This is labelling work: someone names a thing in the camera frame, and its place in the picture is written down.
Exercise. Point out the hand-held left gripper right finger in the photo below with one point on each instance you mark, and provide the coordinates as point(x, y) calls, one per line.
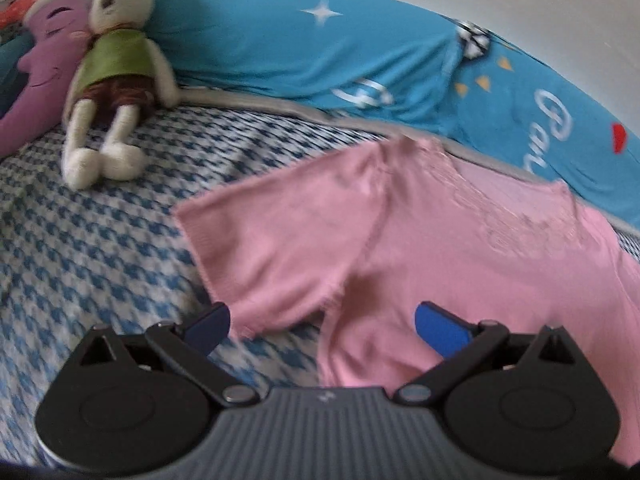
point(437, 327)

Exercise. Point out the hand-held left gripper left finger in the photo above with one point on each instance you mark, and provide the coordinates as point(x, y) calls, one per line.
point(207, 327)

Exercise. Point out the pink knit top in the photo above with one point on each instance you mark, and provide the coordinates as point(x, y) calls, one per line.
point(425, 240)

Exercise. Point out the blue white houndstooth bed mat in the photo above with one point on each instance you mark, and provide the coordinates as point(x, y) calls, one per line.
point(100, 240)

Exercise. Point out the beige plush rabbit toy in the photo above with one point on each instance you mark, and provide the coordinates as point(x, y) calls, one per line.
point(117, 60)

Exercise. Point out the blue printed quilt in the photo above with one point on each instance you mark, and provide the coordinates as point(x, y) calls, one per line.
point(300, 55)

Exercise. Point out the purple moon plush pillow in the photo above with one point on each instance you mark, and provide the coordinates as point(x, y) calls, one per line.
point(45, 70)

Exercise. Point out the teal printed cushion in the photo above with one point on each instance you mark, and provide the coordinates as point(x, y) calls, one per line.
point(12, 67)

